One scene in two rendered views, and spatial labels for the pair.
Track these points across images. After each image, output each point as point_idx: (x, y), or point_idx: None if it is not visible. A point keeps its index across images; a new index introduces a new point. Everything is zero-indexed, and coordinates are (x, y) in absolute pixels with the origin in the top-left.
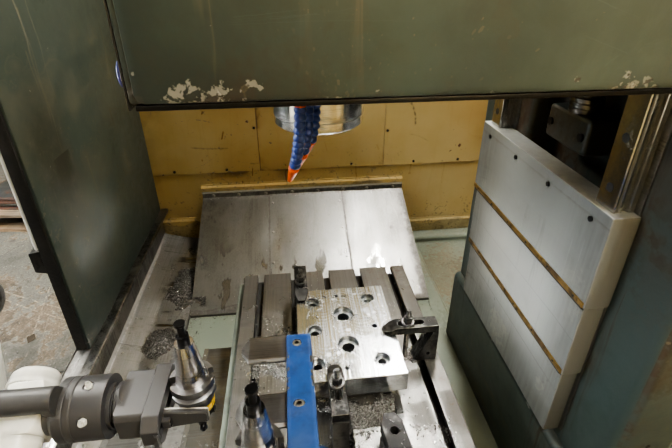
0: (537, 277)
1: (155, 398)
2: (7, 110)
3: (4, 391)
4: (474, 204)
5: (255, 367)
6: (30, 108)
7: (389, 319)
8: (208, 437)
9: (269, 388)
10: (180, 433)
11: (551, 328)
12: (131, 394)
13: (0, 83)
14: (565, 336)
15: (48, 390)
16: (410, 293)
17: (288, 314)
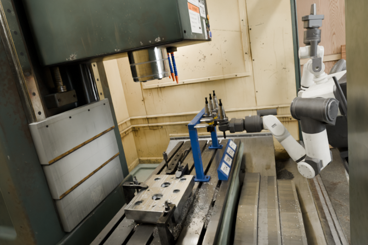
0: (100, 143)
1: (232, 119)
2: (346, 66)
3: (269, 109)
4: (30, 197)
5: (211, 210)
6: (358, 80)
7: (139, 191)
8: (242, 226)
9: (206, 199)
10: (259, 235)
11: (111, 148)
12: (239, 120)
13: (347, 45)
14: (114, 142)
15: (257, 110)
16: (99, 235)
17: (181, 234)
